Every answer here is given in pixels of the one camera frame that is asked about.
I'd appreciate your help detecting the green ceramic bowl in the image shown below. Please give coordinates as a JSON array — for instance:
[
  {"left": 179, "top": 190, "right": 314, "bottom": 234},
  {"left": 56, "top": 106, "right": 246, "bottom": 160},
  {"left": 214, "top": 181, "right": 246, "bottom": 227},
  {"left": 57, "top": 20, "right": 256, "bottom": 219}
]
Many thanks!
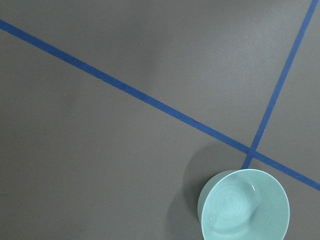
[{"left": 197, "top": 169, "right": 290, "bottom": 240}]

